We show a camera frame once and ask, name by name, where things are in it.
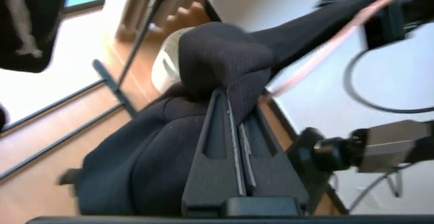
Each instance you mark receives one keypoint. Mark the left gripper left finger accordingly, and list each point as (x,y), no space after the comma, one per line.
(213,173)

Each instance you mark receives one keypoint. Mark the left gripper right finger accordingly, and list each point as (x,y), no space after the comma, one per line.
(274,176)

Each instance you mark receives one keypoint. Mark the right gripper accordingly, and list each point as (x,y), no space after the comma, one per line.
(390,23)

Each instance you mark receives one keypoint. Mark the black garment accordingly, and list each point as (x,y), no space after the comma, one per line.
(152,156)

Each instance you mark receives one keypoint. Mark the pink clothes hanger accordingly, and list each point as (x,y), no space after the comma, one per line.
(318,56)

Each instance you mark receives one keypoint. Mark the black shorts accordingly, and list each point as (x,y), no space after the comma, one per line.
(40,13)

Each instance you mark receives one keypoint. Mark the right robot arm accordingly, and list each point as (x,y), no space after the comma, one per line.
(386,146)

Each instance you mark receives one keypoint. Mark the white laundry basket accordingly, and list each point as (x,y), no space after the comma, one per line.
(166,64)

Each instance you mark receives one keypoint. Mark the black clothes rack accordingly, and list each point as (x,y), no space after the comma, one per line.
(115,90)

